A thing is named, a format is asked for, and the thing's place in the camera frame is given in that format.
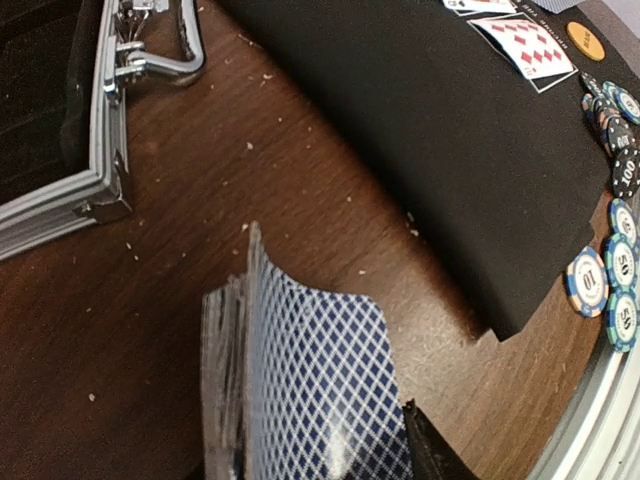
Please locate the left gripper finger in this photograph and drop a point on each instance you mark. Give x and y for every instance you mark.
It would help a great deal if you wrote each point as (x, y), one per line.
(431, 455)

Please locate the grey playing card deck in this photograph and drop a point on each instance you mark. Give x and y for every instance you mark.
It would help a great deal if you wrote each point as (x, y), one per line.
(297, 382)

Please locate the white blue poker chip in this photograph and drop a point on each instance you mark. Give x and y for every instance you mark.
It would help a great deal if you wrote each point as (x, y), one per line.
(587, 283)

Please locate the spread black poker chips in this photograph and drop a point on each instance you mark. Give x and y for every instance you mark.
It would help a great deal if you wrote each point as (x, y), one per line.
(615, 134)

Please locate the teal white poker chip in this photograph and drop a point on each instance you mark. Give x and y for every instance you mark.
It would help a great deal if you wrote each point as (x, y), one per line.
(625, 102)

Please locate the ten of diamonds card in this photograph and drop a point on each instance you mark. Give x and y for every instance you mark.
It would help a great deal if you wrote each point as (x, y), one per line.
(534, 52)

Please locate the orange big blind button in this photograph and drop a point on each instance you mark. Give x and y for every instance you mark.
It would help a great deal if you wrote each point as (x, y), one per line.
(586, 41)

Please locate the face card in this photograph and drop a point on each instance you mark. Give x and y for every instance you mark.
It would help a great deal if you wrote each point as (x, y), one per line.
(483, 6)

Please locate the aluminium poker chip case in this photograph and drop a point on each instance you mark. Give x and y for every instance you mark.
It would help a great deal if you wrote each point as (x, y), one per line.
(65, 68)

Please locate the black poker table mat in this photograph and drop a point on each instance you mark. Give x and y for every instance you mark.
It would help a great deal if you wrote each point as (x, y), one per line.
(501, 180)

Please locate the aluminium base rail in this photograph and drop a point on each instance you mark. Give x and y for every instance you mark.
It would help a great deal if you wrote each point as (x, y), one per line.
(597, 437)

